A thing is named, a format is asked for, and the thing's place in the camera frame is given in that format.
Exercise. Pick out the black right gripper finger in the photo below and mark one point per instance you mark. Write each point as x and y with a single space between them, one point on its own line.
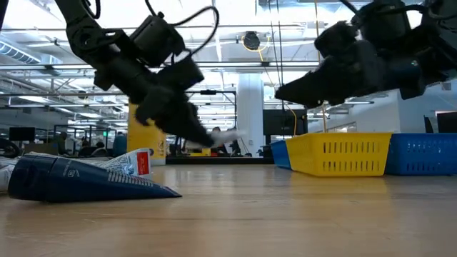
335 39
314 85

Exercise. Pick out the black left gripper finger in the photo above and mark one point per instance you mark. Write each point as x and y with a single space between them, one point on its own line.
189 112
160 114

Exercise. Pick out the dark blue squeeze tube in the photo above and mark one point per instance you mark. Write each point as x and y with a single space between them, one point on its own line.
71 182

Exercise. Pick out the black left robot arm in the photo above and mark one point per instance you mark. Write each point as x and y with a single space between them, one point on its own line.
82 32

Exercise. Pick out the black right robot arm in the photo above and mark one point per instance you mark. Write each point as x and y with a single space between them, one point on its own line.
428 28

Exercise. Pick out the person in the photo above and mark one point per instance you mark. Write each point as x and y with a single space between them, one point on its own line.
63 142
216 129

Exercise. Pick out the yellow wipes canister white lid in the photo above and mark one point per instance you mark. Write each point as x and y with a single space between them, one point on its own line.
144 142

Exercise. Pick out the blue office chair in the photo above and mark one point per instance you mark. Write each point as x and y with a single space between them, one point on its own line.
120 144

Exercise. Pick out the large black screen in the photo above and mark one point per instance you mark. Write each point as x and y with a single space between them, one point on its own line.
278 123

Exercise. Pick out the yellow slotted plastic basket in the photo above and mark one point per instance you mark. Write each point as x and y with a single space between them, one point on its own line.
339 139

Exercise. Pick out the white building column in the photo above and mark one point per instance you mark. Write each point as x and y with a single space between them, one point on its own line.
250 114

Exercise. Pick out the blue slotted plastic basket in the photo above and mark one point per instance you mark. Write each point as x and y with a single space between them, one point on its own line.
280 153
421 141

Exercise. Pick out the black desk monitor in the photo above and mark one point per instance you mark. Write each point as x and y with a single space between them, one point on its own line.
21 133
448 123

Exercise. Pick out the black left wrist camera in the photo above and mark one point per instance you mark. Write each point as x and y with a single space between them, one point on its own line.
180 73

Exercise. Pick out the black workstation frame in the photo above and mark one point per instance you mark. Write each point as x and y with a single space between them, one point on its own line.
235 125

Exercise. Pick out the black aluminium table frame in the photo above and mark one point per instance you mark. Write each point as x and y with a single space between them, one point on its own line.
214 160

